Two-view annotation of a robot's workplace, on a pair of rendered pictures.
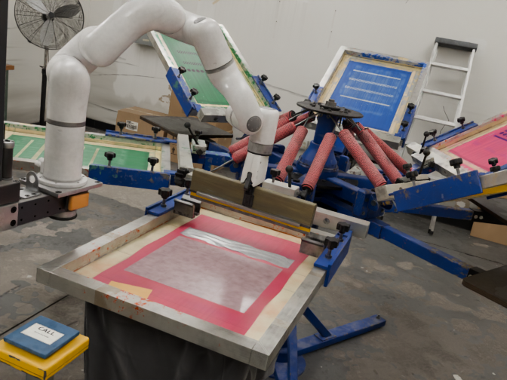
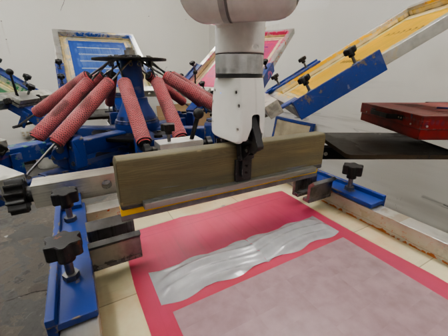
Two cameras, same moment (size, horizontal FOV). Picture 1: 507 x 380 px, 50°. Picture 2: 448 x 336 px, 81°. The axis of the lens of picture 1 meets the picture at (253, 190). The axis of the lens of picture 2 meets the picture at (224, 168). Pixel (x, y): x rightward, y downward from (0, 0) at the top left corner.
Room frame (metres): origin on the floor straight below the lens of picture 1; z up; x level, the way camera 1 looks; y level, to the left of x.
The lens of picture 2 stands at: (1.32, 0.34, 1.25)
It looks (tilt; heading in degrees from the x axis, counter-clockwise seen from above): 20 degrees down; 312
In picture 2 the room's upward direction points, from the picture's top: straight up
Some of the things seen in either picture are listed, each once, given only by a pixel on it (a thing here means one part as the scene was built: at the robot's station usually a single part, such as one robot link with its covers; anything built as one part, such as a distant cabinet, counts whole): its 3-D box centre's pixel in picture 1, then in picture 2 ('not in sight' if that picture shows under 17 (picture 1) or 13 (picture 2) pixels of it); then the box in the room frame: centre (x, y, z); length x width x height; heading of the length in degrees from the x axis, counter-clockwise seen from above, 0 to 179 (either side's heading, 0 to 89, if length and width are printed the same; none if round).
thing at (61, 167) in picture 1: (59, 150); not in sight; (1.35, 0.51, 1.21); 0.16 x 0.13 x 0.15; 66
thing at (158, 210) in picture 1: (174, 207); (74, 258); (1.73, 0.25, 0.98); 0.30 x 0.05 x 0.07; 162
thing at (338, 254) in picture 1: (332, 256); (319, 187); (1.55, -0.28, 0.98); 0.30 x 0.05 x 0.07; 162
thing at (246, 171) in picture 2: (247, 197); (247, 164); (1.57, 0.01, 1.11); 0.03 x 0.03 x 0.07; 72
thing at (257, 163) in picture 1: (256, 166); (238, 105); (1.60, 0.00, 1.20); 0.10 x 0.07 x 0.11; 162
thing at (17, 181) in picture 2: (185, 178); (26, 194); (1.95, 0.26, 1.02); 0.07 x 0.06 x 0.07; 162
